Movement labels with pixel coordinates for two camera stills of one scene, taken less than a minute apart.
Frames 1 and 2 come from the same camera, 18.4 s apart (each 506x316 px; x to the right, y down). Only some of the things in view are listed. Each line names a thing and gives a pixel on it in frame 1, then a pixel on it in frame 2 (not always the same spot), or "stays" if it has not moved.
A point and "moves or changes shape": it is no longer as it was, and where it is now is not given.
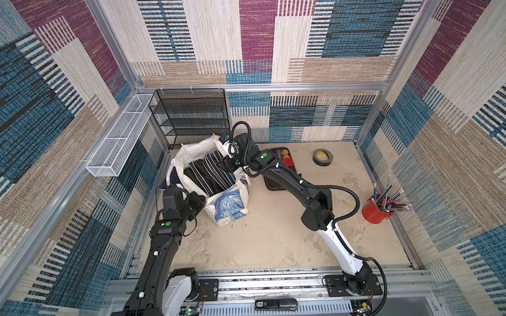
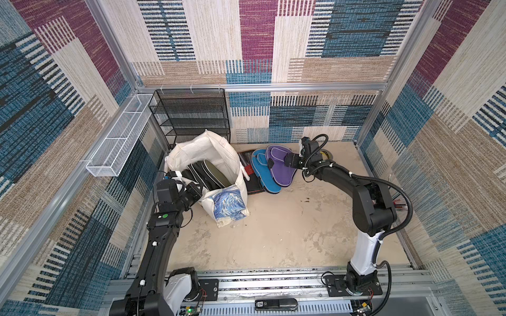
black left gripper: [194, 197] to [196, 195]
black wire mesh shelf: [190, 112] stays
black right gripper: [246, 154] to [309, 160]
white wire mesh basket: [110, 157] stays
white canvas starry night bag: [228, 207] moves or changes shape
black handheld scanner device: [276, 304] stays
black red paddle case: [284, 155] to [254, 186]
